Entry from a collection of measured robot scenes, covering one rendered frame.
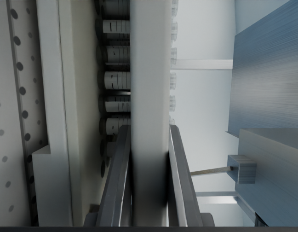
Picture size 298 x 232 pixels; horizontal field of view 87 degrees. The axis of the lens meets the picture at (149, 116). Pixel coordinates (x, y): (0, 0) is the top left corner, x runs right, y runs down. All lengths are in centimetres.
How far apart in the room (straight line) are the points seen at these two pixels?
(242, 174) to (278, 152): 5
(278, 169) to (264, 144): 3
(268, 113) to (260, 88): 8
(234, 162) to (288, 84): 31
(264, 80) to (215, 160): 309
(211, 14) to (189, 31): 61
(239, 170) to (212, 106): 329
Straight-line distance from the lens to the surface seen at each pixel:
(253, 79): 61
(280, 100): 53
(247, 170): 25
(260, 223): 28
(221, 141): 359
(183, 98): 336
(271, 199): 25
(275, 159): 23
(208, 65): 115
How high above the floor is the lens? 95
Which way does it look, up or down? 1 degrees up
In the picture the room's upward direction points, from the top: 90 degrees clockwise
